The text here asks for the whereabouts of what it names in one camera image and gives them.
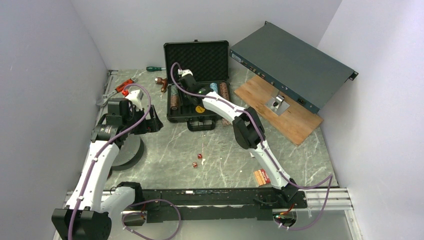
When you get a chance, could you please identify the copper pipe fitting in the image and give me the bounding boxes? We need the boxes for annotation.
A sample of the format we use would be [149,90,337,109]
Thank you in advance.
[155,77,168,93]

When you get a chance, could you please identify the red handled adjustable wrench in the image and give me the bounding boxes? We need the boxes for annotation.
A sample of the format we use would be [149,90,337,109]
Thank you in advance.
[96,77,138,107]

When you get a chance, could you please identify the grey perforated metal disc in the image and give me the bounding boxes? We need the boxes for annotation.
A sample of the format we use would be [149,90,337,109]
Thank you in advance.
[111,134,145,171]

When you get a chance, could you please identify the blue yellow chips in case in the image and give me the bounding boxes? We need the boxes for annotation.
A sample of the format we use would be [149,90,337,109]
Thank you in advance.
[170,85,179,99]

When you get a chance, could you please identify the metal bracket block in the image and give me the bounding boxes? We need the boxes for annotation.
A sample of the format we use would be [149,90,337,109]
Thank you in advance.
[265,94,290,116]

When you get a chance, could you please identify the orange chip stack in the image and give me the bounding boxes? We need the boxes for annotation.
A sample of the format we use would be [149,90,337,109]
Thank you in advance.
[222,118,231,126]

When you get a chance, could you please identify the light blue chips in case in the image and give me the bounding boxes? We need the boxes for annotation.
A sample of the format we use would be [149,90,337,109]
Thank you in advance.
[209,82,219,94]

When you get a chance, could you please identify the orange chips slot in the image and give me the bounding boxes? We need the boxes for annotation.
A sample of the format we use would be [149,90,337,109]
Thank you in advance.
[170,96,180,111]
[219,82,230,101]

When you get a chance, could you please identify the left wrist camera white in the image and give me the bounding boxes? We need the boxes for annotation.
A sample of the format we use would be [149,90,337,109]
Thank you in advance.
[125,89,144,110]

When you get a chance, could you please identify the orange chips left slot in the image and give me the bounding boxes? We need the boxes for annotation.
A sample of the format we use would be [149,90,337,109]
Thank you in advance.
[170,96,180,111]

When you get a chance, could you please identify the black poker set case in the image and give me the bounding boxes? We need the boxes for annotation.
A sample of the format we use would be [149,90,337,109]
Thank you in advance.
[163,40,232,132]

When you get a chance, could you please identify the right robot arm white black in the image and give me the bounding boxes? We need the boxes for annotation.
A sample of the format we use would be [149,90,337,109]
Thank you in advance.
[172,69,299,208]

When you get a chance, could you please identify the aluminium rail left edge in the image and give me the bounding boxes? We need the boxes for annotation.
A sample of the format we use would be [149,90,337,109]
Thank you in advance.
[80,70,118,174]

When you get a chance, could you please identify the yellow big blind button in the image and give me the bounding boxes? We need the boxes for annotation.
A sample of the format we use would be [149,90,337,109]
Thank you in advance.
[195,105,206,114]

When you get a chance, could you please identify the green handled screwdriver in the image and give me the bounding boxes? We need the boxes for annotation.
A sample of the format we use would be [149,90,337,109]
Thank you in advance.
[145,66,166,72]

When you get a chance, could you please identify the orange chips right slot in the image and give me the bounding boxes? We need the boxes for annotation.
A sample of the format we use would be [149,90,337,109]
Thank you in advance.
[219,82,230,101]

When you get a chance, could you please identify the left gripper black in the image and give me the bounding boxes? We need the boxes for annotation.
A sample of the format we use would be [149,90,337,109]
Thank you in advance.
[123,104,163,135]

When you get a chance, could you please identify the grey rack server unit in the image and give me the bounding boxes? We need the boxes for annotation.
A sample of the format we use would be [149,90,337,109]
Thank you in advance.
[229,22,358,114]

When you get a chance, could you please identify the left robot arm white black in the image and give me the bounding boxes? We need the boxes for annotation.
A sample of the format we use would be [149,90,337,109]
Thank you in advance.
[51,98,163,240]

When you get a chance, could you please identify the wooden board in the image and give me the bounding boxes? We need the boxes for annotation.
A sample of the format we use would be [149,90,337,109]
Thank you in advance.
[234,76,323,146]

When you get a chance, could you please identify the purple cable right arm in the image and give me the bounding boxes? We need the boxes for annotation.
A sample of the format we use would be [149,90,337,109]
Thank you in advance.
[169,62,333,232]

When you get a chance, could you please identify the red playing card deck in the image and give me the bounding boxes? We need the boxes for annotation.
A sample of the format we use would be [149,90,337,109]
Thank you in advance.
[253,168,271,187]

